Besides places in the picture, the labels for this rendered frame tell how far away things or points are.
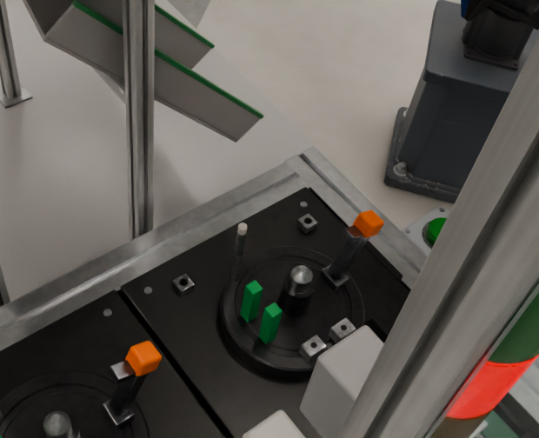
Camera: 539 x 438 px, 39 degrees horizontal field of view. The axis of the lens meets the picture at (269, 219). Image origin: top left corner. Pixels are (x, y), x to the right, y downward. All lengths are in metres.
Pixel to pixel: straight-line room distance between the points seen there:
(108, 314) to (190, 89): 0.23
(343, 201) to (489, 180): 0.66
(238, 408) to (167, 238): 0.21
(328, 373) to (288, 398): 0.29
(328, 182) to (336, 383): 0.49
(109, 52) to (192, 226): 0.22
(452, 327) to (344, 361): 0.17
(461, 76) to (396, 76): 0.30
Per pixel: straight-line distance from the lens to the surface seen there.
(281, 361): 0.70
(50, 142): 1.03
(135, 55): 0.66
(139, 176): 0.77
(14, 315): 0.76
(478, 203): 0.22
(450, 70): 0.90
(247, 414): 0.70
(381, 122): 1.11
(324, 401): 0.44
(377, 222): 0.70
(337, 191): 0.87
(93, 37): 0.68
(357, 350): 0.43
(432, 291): 0.26
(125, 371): 0.61
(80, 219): 0.95
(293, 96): 1.11
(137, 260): 0.79
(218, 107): 0.80
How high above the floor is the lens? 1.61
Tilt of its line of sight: 51 degrees down
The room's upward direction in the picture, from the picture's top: 11 degrees clockwise
